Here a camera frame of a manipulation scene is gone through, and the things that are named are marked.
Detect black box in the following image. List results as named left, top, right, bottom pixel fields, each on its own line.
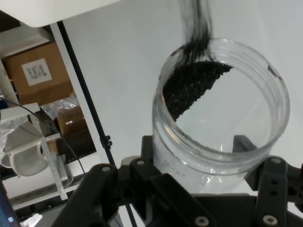
left=55, top=131, right=97, bottom=164

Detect white metal shelf rack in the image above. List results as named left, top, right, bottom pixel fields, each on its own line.
left=0, top=22, right=100, bottom=211

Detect black seeds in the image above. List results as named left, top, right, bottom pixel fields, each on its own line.
left=160, top=0, right=234, bottom=122

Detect clear plastic bag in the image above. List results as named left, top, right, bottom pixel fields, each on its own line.
left=40, top=93, right=82, bottom=119

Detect thin black cable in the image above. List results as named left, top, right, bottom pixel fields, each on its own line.
left=0, top=96, right=89, bottom=176

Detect laptop screen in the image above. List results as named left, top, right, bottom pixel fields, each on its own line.
left=0, top=185, right=21, bottom=227

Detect large labelled cardboard box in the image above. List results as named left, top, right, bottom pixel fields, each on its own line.
left=2, top=42, right=74, bottom=106

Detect crumpled clear plastic wrap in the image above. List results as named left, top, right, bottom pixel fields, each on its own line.
left=0, top=117, right=27, bottom=154

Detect metal ruler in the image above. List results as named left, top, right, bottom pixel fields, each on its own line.
left=41, top=132, right=74, bottom=201

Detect small cardboard box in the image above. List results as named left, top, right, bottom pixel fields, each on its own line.
left=56, top=105, right=86, bottom=137

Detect black tripod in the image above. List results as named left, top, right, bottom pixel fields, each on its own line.
left=57, top=20, right=139, bottom=227

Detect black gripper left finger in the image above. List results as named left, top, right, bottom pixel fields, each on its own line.
left=51, top=136, right=214, bottom=227

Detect clear plastic jar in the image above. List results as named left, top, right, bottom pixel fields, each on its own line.
left=151, top=37, right=291, bottom=193

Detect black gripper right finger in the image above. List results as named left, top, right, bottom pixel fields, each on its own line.
left=233, top=134, right=303, bottom=227

